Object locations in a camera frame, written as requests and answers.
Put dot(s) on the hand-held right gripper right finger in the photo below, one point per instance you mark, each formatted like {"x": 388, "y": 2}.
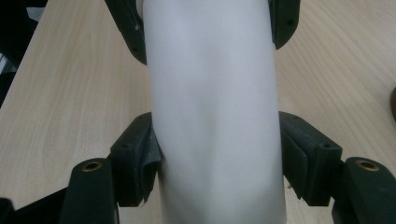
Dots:
{"x": 311, "y": 165}

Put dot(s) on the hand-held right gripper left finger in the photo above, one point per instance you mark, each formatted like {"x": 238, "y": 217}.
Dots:
{"x": 134, "y": 161}

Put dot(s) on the stack of white paper cups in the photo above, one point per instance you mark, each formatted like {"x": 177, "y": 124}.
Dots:
{"x": 211, "y": 93}

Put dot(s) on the dark brown double cup holder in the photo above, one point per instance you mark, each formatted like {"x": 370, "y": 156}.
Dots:
{"x": 394, "y": 104}

